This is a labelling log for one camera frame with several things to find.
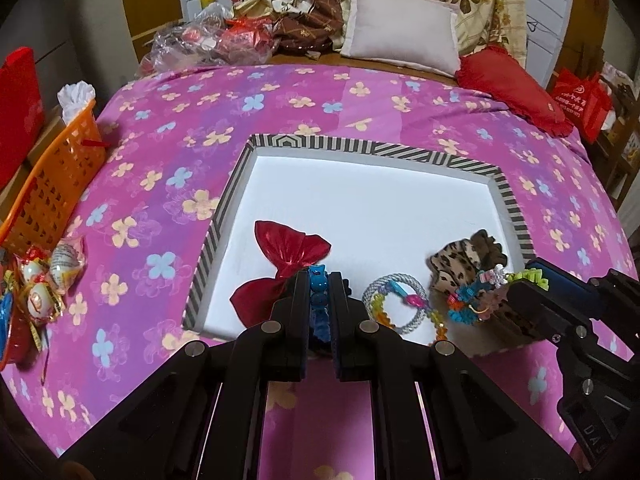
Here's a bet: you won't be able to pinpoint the pink floral bedsheet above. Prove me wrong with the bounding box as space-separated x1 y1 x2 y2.
0 52 640 480

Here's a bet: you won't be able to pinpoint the white pillow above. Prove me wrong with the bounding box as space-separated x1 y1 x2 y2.
340 0 463 78

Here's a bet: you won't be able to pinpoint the red shopping bag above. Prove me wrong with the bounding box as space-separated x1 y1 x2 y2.
550 67 614 143

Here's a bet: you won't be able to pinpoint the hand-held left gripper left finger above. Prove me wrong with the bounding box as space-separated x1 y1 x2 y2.
60 269 313 480

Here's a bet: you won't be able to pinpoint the red plastic basket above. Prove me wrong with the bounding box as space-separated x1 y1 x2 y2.
0 287 37 367

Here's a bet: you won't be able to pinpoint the red gift box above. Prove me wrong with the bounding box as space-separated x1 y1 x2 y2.
0 47 45 188

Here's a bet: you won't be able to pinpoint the orange plastic basket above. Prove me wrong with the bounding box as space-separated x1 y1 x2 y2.
0 99 108 256

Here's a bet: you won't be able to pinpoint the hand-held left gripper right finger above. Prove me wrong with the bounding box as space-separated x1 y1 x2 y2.
330 271 581 480

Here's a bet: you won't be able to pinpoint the leopard print bow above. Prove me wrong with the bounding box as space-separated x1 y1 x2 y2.
426 229 508 297

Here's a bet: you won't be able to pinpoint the tan cardboard box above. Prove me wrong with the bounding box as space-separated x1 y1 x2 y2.
0 105 67 197

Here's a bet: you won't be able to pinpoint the green ruffled hair tie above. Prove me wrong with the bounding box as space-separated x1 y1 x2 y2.
507 269 549 291

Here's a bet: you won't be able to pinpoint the silver woven bracelet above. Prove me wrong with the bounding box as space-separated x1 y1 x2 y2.
362 272 430 335

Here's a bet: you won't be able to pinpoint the red satin bow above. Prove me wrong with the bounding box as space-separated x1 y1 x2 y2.
230 220 332 325

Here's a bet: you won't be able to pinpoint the print-wrapped egg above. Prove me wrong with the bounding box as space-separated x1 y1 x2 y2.
50 237 87 292

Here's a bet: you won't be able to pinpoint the blue bead bracelet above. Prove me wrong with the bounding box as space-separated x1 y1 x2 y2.
306 262 335 352

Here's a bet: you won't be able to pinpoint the blue plastic item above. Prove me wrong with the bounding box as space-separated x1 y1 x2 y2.
0 295 12 347

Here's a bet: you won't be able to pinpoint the red pillow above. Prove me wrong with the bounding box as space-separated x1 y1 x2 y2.
455 45 576 137

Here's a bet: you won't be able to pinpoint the colourful translucent bead bracelet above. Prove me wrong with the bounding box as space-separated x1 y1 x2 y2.
372 280 449 344

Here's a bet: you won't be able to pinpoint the colourful flower hair tie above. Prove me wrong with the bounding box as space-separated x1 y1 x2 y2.
446 266 516 328

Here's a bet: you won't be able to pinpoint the clear plastic bags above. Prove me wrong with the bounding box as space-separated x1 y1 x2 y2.
137 2 281 78

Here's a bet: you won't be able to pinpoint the white plastic bag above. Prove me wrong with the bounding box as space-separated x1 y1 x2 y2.
57 81 97 123

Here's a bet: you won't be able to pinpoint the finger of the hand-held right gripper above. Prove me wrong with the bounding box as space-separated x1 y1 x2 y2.
527 257 640 322
505 280 603 402

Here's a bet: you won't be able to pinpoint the brown patterned cloth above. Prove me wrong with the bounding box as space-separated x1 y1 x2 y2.
272 0 347 56

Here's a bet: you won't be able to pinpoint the striped cardboard box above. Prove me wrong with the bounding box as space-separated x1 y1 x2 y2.
182 132 538 358

